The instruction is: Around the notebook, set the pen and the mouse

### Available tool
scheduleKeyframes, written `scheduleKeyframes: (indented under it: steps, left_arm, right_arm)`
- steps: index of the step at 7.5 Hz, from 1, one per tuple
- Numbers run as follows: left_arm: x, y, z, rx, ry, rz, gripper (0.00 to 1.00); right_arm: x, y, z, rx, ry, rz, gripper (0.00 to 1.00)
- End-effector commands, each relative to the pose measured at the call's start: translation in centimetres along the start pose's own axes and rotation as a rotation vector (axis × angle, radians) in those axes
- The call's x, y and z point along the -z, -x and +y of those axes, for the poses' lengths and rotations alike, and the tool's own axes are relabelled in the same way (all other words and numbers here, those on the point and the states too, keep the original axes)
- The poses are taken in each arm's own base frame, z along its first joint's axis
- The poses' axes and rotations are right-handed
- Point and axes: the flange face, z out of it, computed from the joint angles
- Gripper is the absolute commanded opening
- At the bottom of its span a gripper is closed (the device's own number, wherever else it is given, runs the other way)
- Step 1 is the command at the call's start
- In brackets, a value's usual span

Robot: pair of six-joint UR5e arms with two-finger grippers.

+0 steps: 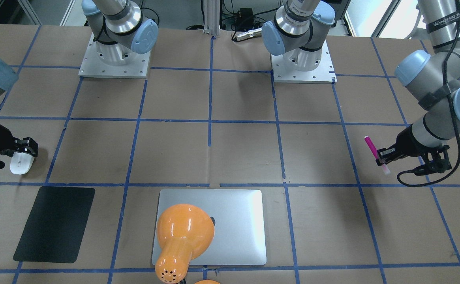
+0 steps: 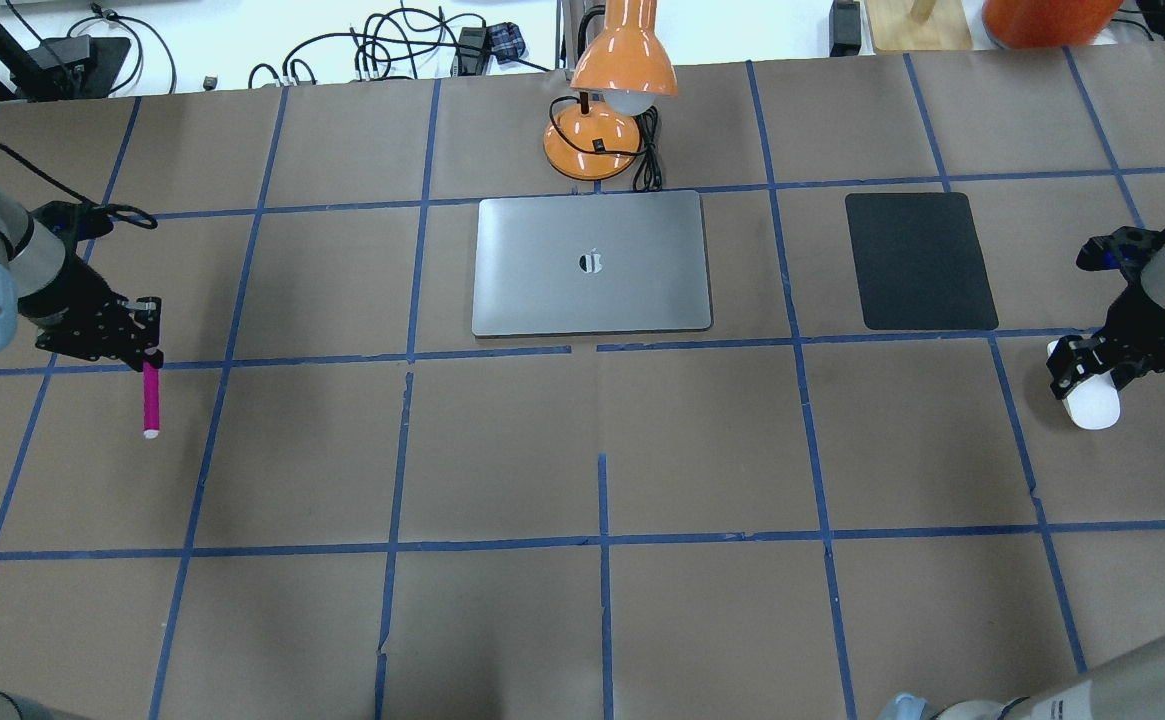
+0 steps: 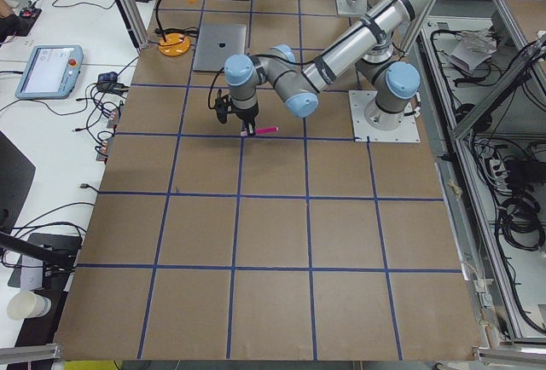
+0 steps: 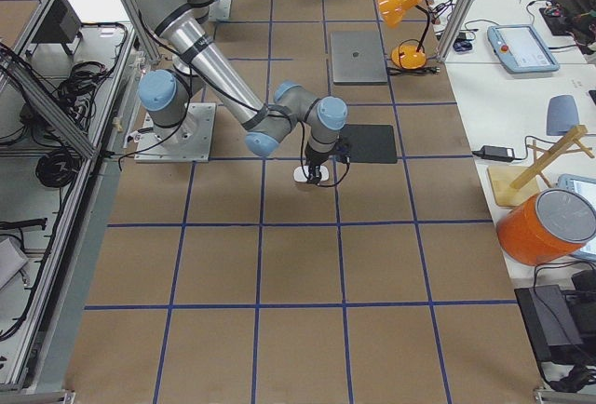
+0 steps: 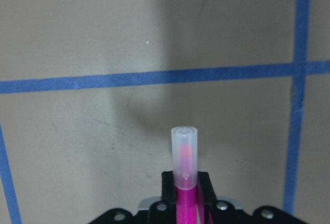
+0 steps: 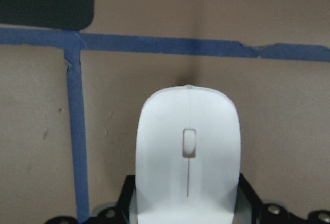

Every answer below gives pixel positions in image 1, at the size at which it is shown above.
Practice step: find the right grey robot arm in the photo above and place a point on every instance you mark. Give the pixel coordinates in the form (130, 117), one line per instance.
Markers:
(45, 79)

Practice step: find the orange desk lamp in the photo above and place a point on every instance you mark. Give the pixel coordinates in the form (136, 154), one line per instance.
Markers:
(183, 232)

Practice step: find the silver grey laptop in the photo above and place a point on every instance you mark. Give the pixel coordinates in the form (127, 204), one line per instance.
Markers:
(239, 223)

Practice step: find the black mousepad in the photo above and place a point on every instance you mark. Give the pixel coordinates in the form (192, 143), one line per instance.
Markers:
(56, 225)

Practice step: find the white computer mouse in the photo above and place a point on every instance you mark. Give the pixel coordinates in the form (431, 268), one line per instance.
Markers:
(21, 163)

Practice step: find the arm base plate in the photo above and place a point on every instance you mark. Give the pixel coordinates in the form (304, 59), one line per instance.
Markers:
(113, 61)
(320, 71)

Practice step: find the black cable bundle background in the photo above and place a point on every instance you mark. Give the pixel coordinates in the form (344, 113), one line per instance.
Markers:
(243, 19)

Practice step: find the silver cylindrical connector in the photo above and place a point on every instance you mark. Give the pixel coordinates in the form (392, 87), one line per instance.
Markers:
(248, 35)

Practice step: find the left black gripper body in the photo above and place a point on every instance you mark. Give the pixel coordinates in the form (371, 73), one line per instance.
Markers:
(406, 142)

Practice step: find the pink marker pen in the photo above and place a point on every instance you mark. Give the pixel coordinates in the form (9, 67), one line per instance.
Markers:
(373, 150)

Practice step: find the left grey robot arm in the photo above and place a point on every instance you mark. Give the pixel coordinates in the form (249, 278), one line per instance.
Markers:
(298, 32)

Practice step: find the aluminium frame post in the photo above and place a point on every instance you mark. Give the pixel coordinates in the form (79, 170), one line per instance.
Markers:
(211, 17)

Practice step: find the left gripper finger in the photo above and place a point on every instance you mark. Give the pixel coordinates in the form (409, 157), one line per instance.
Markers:
(386, 158)
(392, 151)

